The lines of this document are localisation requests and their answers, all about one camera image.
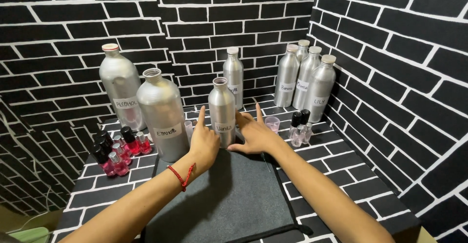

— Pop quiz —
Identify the person's left hand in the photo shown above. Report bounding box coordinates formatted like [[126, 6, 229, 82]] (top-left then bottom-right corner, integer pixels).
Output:
[[183, 106, 221, 174]]

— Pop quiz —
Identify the person's right hand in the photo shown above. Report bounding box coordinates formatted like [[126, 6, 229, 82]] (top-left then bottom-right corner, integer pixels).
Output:
[[227, 103, 284, 155]]

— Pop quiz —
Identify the medium aluminium bottle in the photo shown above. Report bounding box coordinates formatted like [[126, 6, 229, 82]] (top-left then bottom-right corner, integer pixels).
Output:
[[208, 77, 236, 149]]

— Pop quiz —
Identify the small pink plastic cup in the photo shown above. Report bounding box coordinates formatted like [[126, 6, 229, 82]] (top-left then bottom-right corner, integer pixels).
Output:
[[265, 116, 281, 135]]

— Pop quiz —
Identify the large open aluminium bottle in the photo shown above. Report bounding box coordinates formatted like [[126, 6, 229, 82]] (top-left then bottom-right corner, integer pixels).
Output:
[[136, 68, 191, 163]]

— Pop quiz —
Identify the dark grey mat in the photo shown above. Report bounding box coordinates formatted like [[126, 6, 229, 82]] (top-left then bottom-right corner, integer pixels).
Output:
[[141, 146, 313, 243]]

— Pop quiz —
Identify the slim capped aluminium bottle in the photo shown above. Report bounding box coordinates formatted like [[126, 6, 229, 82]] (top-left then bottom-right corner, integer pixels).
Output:
[[296, 40, 311, 63], [306, 54, 337, 123], [223, 46, 244, 111], [292, 46, 322, 111], [273, 44, 300, 108]]

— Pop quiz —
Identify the group of pink perfume bottles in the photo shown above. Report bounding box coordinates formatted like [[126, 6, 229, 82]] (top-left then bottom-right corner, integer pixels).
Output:
[[90, 126, 153, 178]]

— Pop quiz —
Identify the large capped aluminium bottle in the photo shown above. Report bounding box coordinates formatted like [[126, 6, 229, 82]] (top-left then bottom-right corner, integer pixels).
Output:
[[99, 43, 147, 132]]

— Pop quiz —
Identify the green plastic object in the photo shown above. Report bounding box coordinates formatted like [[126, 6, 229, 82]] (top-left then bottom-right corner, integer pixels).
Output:
[[7, 227, 52, 243]]

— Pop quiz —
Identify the red string bracelet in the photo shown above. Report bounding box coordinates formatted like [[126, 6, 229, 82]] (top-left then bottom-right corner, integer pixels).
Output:
[[167, 162, 196, 192]]

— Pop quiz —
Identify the white cable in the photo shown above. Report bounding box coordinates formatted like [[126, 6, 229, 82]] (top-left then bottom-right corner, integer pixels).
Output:
[[5, 184, 50, 234]]

